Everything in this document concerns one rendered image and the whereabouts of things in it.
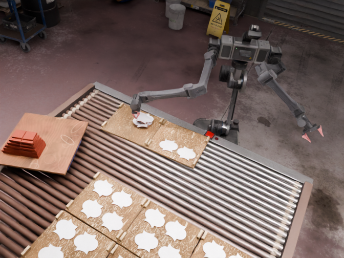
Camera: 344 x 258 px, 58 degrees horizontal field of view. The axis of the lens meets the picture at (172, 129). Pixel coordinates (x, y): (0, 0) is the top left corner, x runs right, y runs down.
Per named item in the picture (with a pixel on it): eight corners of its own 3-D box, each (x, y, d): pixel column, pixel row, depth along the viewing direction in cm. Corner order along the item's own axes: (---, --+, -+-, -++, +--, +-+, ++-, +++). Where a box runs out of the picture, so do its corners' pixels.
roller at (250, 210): (65, 115, 267) (64, 111, 264) (287, 228, 211) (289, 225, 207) (61, 119, 264) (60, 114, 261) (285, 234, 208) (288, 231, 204)
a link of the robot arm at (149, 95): (197, 93, 227) (193, 82, 221) (196, 99, 224) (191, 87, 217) (145, 100, 244) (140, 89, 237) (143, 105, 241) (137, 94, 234)
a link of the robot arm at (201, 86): (207, 98, 220) (203, 86, 214) (189, 99, 226) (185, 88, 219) (217, 61, 249) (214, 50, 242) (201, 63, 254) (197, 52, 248)
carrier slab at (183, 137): (165, 121, 267) (165, 120, 265) (210, 138, 256) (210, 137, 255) (145, 148, 243) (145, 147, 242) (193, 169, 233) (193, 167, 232)
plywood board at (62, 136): (25, 114, 244) (25, 112, 243) (88, 123, 243) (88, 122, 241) (-8, 164, 209) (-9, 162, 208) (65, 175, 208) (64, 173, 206)
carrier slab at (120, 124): (123, 104, 277) (123, 103, 275) (164, 120, 267) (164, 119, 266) (100, 129, 253) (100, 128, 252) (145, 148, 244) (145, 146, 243)
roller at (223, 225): (48, 129, 254) (47, 125, 251) (279, 253, 198) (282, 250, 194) (43, 133, 251) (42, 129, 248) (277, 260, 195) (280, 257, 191)
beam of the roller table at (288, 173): (96, 86, 302) (95, 81, 298) (310, 183, 242) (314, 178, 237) (90, 90, 296) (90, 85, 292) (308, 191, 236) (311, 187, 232)
